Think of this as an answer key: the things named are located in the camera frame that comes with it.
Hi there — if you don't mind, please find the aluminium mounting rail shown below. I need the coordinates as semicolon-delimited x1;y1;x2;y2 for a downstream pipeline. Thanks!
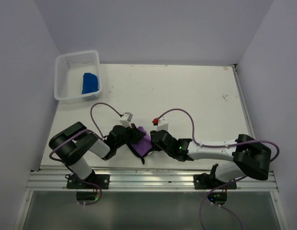
25;166;278;192

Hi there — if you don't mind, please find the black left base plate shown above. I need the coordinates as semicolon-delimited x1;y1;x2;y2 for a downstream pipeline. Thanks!
65;174;110;189

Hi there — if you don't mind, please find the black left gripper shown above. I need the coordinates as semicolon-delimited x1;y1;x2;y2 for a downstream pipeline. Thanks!
115;122;145;149

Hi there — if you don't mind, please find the white plastic basket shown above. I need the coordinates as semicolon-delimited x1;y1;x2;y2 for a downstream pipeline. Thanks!
54;50;103;104

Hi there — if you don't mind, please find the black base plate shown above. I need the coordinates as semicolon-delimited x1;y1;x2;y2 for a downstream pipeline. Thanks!
65;174;110;189
193;173;225;190

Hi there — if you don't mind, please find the blue towel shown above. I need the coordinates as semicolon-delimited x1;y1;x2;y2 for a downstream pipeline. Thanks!
82;73;99;94

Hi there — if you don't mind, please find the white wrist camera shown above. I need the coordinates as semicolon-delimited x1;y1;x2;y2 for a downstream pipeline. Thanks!
152;116;169;131
119;112;133;127

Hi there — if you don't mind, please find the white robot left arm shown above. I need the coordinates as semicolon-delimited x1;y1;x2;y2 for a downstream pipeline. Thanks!
48;122;146;188

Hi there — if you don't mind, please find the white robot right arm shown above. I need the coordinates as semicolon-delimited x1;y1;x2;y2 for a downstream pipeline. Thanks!
150;130;272;188

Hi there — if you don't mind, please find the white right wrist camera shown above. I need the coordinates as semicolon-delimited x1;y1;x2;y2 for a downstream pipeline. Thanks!
152;116;169;131

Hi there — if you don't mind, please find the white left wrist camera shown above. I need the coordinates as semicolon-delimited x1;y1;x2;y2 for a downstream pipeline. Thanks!
119;112;133;127

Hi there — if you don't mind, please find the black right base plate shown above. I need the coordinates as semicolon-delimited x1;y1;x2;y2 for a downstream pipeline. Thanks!
193;173;225;190

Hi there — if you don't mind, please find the purple towel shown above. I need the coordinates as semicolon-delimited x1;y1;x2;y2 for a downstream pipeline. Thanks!
127;126;153;165

